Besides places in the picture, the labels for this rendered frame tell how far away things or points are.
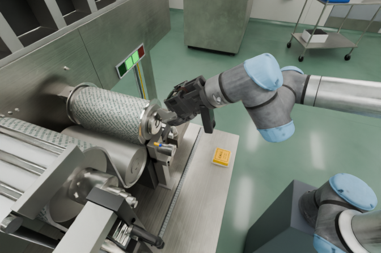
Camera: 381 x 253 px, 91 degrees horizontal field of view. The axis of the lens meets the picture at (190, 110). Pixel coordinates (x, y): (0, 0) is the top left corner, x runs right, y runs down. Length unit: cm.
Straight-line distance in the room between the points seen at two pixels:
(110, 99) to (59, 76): 21
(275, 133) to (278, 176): 161
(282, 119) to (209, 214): 52
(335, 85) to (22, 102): 80
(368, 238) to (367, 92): 33
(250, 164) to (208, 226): 127
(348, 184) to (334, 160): 164
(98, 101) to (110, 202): 40
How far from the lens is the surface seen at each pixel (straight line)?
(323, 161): 235
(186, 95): 47
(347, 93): 52
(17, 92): 70
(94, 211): 30
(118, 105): 60
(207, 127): 53
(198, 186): 87
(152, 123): 57
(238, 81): 39
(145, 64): 156
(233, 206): 182
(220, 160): 90
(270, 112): 42
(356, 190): 79
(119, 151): 59
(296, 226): 91
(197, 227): 82
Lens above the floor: 170
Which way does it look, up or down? 46 degrees down
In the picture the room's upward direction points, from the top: straight up
